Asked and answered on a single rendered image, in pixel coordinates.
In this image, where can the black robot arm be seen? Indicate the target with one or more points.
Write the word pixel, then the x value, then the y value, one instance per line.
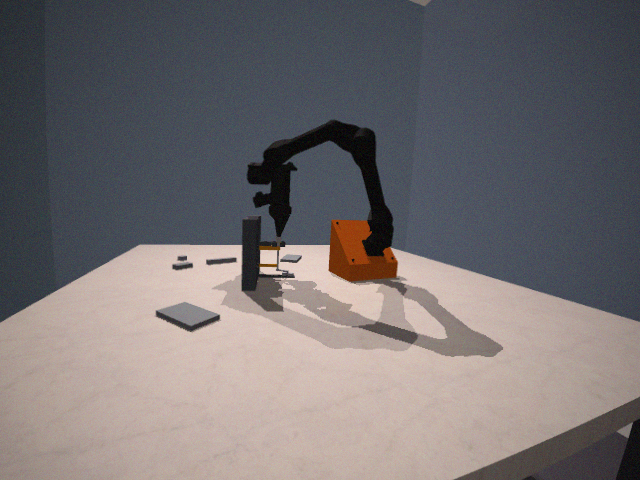
pixel 360 142

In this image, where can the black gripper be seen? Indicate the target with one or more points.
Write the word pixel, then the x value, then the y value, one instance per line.
pixel 281 209

